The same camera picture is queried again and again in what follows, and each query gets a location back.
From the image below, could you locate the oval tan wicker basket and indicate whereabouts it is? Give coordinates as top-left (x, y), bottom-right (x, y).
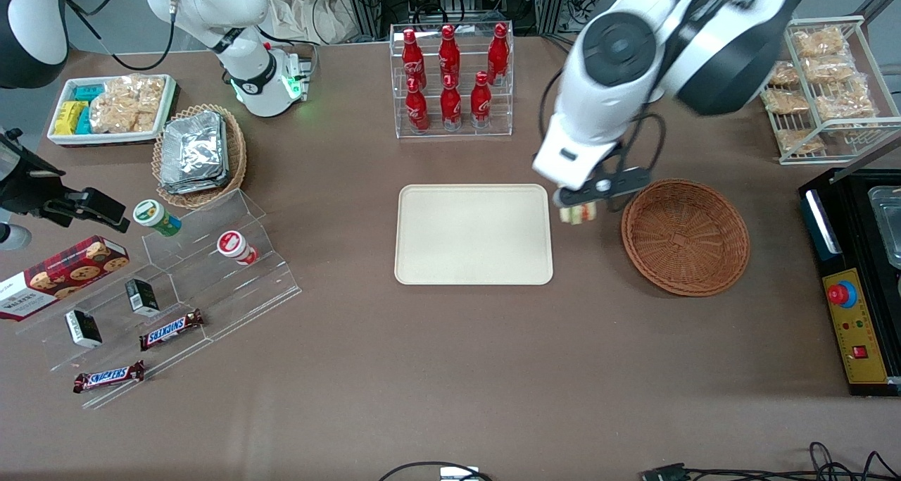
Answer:
top-left (152, 104), bottom-right (248, 210)

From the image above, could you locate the black looped cable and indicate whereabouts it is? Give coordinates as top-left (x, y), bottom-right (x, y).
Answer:
top-left (379, 461), bottom-right (493, 481)

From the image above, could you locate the red cola bottle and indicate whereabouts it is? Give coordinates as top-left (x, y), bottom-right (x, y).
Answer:
top-left (470, 71), bottom-right (493, 122)
top-left (488, 23), bottom-right (510, 85)
top-left (403, 29), bottom-right (427, 91)
top-left (405, 77), bottom-right (430, 132)
top-left (441, 74), bottom-right (463, 131)
top-left (439, 25), bottom-right (461, 87)

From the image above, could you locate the green lid cup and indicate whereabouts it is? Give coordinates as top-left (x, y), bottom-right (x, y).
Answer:
top-left (133, 199), bottom-right (182, 237)

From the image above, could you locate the red lid cup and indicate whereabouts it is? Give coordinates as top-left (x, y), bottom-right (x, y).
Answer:
top-left (216, 230), bottom-right (259, 266)

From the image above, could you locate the large clear cracker bag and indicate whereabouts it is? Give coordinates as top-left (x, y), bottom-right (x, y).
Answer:
top-left (89, 75), bottom-right (167, 135)

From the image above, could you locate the red tartan cookie box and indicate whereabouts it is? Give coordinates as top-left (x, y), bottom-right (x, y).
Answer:
top-left (0, 235), bottom-right (131, 322)

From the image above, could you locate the black cable with connector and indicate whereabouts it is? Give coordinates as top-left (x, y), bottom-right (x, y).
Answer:
top-left (641, 442), bottom-right (901, 481)

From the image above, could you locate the snickers chocolate bar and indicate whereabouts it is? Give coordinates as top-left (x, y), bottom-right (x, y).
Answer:
top-left (73, 360), bottom-right (146, 394)
top-left (139, 309), bottom-right (205, 351)

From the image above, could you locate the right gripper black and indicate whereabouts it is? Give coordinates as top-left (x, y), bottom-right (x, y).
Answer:
top-left (0, 129), bottom-right (132, 233)

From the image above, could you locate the round brown wicker basket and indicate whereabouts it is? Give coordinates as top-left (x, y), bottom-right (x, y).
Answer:
top-left (621, 178), bottom-right (750, 297)

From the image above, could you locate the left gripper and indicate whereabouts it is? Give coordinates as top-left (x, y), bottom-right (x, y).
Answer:
top-left (553, 167), bottom-right (650, 211)

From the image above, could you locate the steel pan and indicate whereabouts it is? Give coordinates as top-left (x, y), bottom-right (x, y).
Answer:
top-left (868, 185), bottom-right (901, 269)

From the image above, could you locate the black appliance with yellow panel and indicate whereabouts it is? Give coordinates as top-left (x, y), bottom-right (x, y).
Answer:
top-left (798, 168), bottom-right (901, 397)

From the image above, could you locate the white cloth bag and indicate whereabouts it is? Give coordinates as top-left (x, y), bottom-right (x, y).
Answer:
top-left (264, 0), bottom-right (356, 45)

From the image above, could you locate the aluminium frame structure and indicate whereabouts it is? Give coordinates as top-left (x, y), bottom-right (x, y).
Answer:
top-left (336, 0), bottom-right (574, 42)

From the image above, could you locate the sandwich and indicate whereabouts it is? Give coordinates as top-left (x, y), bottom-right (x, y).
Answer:
top-left (560, 202), bottom-right (598, 225)

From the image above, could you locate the silver foil pack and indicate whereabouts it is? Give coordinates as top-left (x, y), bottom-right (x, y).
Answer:
top-left (161, 111), bottom-right (228, 180)
top-left (159, 171), bottom-right (231, 196)

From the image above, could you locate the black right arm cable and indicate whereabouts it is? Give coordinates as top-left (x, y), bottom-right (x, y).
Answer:
top-left (67, 0), bottom-right (177, 72)

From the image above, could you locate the white rectangular snack tray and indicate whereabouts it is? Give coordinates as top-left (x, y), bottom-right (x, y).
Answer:
top-left (47, 74), bottom-right (177, 147)

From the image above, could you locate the clear acrylic stepped display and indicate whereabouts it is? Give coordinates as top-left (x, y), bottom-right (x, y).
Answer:
top-left (18, 189), bottom-right (303, 410)

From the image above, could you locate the cream plastic tray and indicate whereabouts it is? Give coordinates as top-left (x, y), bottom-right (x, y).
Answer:
top-left (394, 184), bottom-right (554, 286)

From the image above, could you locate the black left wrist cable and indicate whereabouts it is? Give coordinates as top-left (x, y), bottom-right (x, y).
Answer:
top-left (618, 111), bottom-right (667, 186)

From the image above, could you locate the small black box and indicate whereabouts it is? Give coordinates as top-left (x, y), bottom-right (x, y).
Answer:
top-left (65, 309), bottom-right (103, 349)
top-left (125, 278), bottom-right (160, 318)

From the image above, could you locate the clear acrylic bottle rack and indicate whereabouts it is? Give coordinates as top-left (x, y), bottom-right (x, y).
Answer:
top-left (389, 22), bottom-right (515, 139)

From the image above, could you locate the white wire rack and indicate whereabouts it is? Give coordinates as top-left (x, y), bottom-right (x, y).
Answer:
top-left (762, 16), bottom-right (901, 165)

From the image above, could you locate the yellow snack packet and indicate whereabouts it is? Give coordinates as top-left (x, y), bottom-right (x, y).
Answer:
top-left (54, 101), bottom-right (89, 136)

